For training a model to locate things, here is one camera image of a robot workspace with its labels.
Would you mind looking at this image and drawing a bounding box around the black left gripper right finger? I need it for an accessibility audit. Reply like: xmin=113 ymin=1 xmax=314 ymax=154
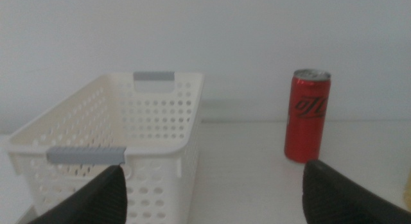
xmin=301 ymin=159 xmax=411 ymax=224

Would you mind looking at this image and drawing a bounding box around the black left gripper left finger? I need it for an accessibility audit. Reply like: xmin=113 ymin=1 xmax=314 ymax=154
xmin=28 ymin=165 xmax=128 ymax=224

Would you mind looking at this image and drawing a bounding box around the red cola can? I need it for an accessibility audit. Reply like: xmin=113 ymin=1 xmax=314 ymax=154
xmin=284 ymin=69 xmax=332 ymax=164

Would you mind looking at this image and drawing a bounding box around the yellow tea bottle white cap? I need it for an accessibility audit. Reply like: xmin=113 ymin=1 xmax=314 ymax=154
xmin=403 ymin=171 xmax=411 ymax=214

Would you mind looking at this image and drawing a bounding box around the white perforated plastic basket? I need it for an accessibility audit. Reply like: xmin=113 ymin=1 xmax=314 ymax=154
xmin=4 ymin=71 xmax=206 ymax=224

